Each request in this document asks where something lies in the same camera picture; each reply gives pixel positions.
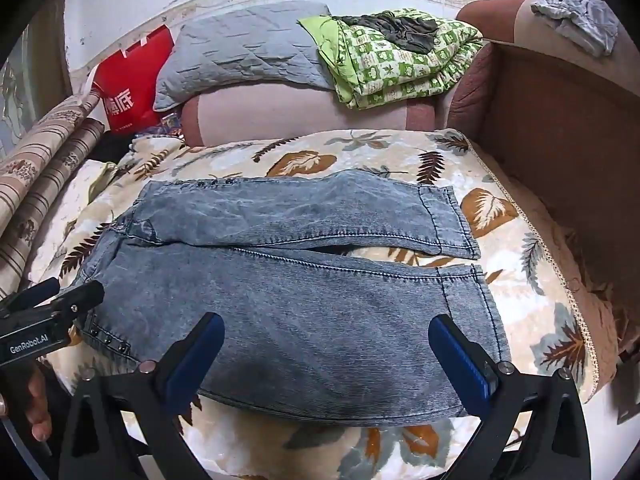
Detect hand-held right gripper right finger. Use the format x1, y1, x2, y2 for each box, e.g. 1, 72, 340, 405
428, 314, 591, 480

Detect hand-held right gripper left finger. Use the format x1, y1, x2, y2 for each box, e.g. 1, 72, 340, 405
59, 311, 226, 480

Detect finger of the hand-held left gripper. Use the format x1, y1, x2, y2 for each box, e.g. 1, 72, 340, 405
0, 278, 62, 318
47, 280, 106, 323

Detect blue denim pants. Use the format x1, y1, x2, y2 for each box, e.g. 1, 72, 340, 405
80, 169, 512, 427

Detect person's left hand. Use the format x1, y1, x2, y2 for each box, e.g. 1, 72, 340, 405
0, 360, 53, 443

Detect leaf print blanket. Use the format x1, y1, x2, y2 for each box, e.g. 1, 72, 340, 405
27, 129, 598, 480

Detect striped rolled mat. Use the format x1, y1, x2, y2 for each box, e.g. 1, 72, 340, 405
0, 119, 107, 301
0, 87, 103, 183

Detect dark cloth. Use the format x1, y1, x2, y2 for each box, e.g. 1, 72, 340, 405
94, 135, 132, 167

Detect colourful printed packet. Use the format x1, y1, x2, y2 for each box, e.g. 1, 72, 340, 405
159, 112, 185, 137

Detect red paper bag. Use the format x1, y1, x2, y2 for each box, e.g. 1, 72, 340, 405
92, 24, 176, 135

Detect brown and pink sofa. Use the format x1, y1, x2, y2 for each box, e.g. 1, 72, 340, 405
180, 0, 640, 426

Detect green patterned quilt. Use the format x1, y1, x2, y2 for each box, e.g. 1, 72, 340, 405
297, 7, 485, 109

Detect grey quilted pillow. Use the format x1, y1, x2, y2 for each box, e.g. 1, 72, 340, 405
152, 1, 336, 113

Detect dark grey garment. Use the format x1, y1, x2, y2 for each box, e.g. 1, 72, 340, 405
335, 10, 441, 55

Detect light grey crumpled garment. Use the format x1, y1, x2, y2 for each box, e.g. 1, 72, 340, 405
530, 0, 620, 57

